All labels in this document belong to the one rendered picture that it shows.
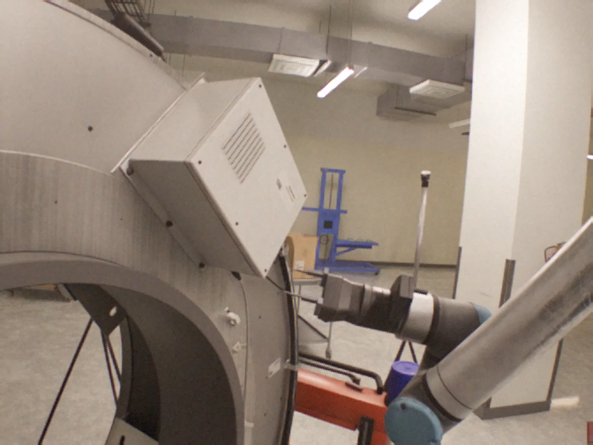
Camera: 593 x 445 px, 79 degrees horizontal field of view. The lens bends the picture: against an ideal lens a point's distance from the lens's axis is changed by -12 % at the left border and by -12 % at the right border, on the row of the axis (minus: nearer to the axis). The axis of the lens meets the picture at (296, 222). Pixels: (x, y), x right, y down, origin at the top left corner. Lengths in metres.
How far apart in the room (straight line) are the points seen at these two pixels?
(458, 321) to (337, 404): 0.87
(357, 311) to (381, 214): 9.45
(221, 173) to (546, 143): 3.08
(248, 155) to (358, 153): 9.37
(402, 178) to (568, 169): 7.11
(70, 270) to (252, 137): 0.29
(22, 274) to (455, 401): 0.55
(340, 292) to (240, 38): 5.00
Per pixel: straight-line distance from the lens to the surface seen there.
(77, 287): 0.92
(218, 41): 5.51
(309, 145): 9.59
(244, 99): 0.55
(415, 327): 0.70
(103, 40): 0.56
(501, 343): 0.58
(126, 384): 1.25
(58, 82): 0.52
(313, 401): 1.55
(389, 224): 10.22
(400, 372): 1.39
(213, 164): 0.50
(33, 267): 0.46
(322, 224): 8.73
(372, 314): 0.69
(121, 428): 1.16
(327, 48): 5.68
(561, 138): 3.54
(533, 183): 3.32
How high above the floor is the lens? 1.65
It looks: 4 degrees down
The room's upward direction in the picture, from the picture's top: 5 degrees clockwise
